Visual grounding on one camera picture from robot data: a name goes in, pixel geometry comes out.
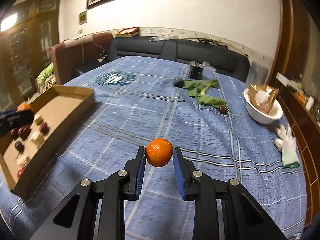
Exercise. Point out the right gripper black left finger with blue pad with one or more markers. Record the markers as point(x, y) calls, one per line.
point(96, 208)

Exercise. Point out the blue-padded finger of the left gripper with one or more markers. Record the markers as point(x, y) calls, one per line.
point(8, 113)

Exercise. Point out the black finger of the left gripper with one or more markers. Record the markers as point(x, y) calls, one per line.
point(21, 119)

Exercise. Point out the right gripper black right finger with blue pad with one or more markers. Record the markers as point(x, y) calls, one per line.
point(243, 217)

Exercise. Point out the large red jujube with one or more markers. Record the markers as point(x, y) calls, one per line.
point(24, 132)

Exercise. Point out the orange mandarin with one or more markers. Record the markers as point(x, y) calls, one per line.
point(24, 107)
point(159, 152)

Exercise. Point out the dark purple round fruit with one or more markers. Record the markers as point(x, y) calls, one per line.
point(19, 146)

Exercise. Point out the lone red jujube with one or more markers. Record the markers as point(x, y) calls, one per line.
point(43, 128)

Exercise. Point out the red tomato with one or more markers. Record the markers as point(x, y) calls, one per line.
point(20, 172)

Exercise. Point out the wrinkled dark red jujube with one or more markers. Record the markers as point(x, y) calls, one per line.
point(14, 133)

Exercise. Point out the small beige yam piece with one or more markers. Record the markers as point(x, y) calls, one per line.
point(38, 119)

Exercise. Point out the shallow cardboard box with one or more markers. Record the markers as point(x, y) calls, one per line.
point(61, 107)

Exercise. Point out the wooden cabinet door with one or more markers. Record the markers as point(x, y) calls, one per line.
point(28, 32)

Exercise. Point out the white work glove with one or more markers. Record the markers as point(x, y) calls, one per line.
point(286, 144)

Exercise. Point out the maroon armchair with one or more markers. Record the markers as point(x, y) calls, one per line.
point(76, 52)

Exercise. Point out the dark jujube by greens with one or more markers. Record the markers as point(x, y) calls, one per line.
point(223, 110)

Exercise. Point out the wooden sideboard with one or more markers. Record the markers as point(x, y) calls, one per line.
point(306, 130)

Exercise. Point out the brown crumpled plastic bag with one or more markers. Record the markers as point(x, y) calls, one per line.
point(262, 97)

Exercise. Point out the white cup on sideboard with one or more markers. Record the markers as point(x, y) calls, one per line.
point(309, 103)

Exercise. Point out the green leafy vegetable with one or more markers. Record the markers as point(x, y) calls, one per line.
point(198, 89)

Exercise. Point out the blue plaid tablecloth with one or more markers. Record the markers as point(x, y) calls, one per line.
point(135, 102)

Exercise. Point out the clear plastic container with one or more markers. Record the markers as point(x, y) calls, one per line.
point(257, 74)

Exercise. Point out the framed picture on sofa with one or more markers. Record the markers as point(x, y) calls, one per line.
point(128, 32)

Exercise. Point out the small black device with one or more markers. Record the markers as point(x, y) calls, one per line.
point(195, 72)

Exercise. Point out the dark grey sofa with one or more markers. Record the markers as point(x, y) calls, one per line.
point(225, 61)

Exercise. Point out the black cable clip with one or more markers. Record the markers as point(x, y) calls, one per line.
point(179, 83)

